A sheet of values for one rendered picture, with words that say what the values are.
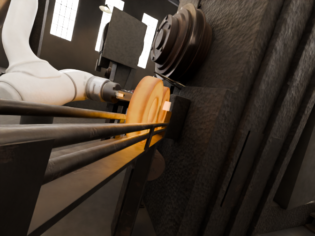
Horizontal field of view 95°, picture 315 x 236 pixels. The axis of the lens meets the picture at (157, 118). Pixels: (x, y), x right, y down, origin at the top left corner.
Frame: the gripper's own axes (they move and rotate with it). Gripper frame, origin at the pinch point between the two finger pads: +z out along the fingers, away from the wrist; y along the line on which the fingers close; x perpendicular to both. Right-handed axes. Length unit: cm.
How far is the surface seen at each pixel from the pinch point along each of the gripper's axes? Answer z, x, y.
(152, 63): -332, 257, -1036
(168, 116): 2.7, -4.3, -7.8
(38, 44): -595, 104, -417
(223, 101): 22.6, 6.8, -15.8
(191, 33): 1.5, 38.4, -30.6
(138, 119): 1.1, -3.3, 23.1
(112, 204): -22, -73, -35
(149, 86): 1.3, 3.3, 21.4
